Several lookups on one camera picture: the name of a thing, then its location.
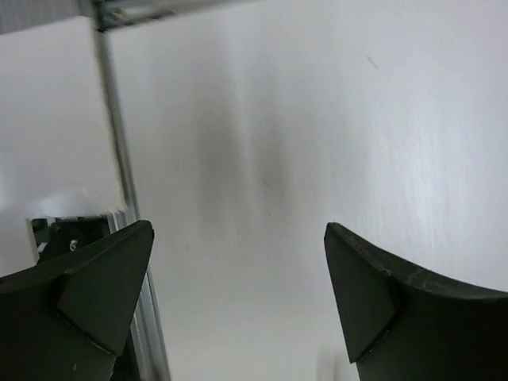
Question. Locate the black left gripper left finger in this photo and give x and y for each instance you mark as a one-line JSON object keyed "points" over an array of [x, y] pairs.
{"points": [[69, 317]]}

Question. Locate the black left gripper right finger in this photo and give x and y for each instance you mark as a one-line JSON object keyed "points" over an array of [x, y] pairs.
{"points": [[404, 322]]}

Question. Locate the aluminium frame rail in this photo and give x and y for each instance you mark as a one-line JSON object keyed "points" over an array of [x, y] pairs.
{"points": [[146, 331]]}

